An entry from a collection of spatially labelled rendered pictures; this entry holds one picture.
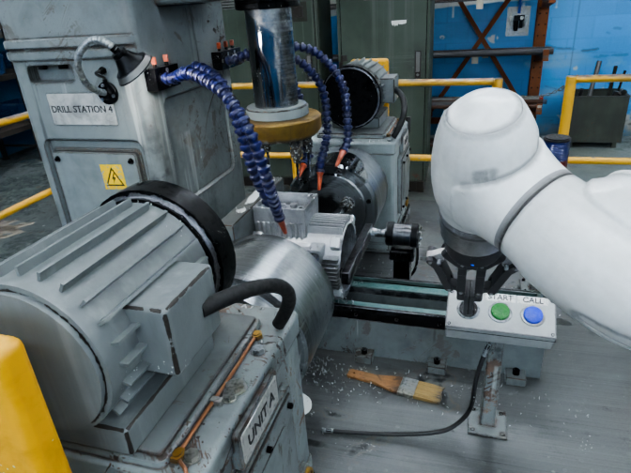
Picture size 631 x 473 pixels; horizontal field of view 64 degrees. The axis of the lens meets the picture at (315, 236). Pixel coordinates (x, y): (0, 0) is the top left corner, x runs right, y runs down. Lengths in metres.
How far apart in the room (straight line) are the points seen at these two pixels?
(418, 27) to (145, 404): 3.77
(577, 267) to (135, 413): 0.42
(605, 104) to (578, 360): 4.64
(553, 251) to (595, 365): 0.80
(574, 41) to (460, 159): 5.62
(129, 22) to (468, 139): 0.68
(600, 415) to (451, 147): 0.76
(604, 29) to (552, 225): 5.68
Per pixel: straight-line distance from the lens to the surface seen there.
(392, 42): 4.14
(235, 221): 1.06
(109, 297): 0.49
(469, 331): 0.89
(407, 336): 1.15
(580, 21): 6.10
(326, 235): 1.10
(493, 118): 0.50
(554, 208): 0.50
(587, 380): 1.23
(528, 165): 0.52
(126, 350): 0.49
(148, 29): 1.04
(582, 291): 0.49
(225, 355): 0.63
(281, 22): 1.03
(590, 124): 5.78
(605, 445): 1.11
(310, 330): 0.84
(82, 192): 1.17
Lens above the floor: 1.55
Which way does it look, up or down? 25 degrees down
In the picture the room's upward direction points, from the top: 4 degrees counter-clockwise
